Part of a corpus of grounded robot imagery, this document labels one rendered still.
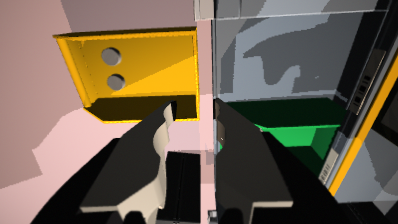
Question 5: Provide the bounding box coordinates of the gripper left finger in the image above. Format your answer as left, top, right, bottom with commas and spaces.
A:
30, 100, 177, 224

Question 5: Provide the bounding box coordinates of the yellow flat bar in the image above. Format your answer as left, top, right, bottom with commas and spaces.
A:
328, 47, 398, 196

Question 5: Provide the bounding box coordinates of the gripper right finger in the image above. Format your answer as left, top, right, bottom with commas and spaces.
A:
213, 98, 351, 224

